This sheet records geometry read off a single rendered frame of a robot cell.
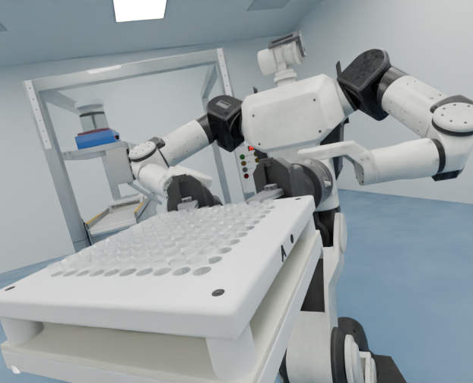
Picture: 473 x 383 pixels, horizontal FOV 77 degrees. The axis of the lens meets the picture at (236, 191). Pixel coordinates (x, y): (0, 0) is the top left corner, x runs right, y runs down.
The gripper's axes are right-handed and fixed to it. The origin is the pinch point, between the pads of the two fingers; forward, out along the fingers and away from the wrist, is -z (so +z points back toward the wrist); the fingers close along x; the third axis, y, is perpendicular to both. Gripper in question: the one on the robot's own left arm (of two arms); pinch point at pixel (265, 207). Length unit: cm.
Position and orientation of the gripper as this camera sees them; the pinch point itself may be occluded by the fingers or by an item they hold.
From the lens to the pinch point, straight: 40.1
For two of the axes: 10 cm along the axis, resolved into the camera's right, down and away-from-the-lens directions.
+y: -8.3, 1.0, 5.5
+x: 2.0, 9.7, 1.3
